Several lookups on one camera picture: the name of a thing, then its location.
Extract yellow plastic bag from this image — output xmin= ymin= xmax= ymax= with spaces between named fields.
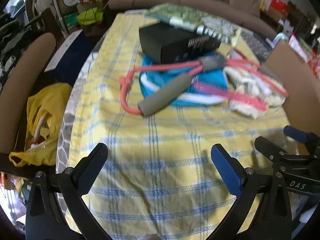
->
xmin=9 ymin=82 xmax=73 ymax=167

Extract black printed box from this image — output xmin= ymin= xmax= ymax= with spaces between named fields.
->
xmin=139 ymin=22 xmax=222 ymax=64

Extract blue zip pouch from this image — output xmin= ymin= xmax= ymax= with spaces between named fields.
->
xmin=139 ymin=51 xmax=229 ymax=107

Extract red box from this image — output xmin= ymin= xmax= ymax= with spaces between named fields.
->
xmin=271 ymin=0 xmax=292 ymax=18

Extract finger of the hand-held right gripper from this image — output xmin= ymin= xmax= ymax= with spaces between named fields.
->
xmin=283 ymin=126 xmax=320 ymax=155
xmin=254 ymin=136 xmax=300 ymax=168

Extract colourful papers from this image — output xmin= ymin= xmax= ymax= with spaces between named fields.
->
xmin=287 ymin=34 xmax=320 ymax=78

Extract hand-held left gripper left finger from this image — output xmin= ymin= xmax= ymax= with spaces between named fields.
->
xmin=26 ymin=142 xmax=108 ymax=240

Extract purple container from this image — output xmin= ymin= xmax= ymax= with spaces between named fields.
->
xmin=274 ymin=32 xmax=288 ymax=46

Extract cream fleece cloth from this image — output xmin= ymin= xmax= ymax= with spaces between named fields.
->
xmin=222 ymin=65 xmax=285 ymax=119

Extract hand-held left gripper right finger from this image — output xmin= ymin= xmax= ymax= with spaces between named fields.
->
xmin=211 ymin=144 xmax=293 ymax=240

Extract yellow plaid tablecloth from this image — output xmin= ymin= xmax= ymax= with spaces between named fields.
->
xmin=56 ymin=12 xmax=313 ymax=240

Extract white pipe frame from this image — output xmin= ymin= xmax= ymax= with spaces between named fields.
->
xmin=32 ymin=0 xmax=68 ymax=36

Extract pink comb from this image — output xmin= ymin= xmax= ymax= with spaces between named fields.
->
xmin=195 ymin=80 xmax=268 ymax=112

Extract lime green bag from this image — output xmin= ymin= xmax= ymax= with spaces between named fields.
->
xmin=76 ymin=7 xmax=104 ymax=27

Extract brown cardboard box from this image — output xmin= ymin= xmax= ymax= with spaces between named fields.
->
xmin=260 ymin=40 xmax=320 ymax=155

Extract green printed packet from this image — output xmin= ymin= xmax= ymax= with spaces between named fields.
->
xmin=145 ymin=4 xmax=242 ymax=48

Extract dark blue box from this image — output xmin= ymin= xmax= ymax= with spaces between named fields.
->
xmin=44 ymin=29 xmax=100 ymax=80

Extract pink resistance band grey handles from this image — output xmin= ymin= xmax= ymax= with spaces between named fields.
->
xmin=119 ymin=55 xmax=289 ymax=117

